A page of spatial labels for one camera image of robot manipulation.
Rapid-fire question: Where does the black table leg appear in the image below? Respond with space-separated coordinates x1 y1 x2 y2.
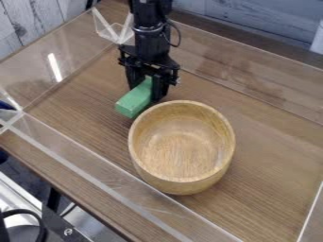
47 188 61 213

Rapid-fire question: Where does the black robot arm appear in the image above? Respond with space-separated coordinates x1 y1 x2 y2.
119 0 182 102

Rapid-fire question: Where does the black metal bracket with screw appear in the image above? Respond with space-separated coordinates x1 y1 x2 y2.
41 206 94 242

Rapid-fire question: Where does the black cable loop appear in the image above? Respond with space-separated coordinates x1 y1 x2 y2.
0 208 48 242

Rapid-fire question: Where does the green rectangular block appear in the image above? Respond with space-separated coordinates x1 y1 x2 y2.
115 76 152 118

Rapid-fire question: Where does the brown wooden bowl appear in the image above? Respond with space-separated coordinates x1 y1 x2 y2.
127 100 236 195

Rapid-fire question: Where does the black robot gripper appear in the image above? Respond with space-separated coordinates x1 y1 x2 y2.
119 25 179 102

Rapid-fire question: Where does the clear acrylic corner bracket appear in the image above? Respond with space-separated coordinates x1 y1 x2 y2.
92 8 134 44

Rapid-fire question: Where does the clear acrylic front wall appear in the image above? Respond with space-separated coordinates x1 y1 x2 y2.
0 111 243 242

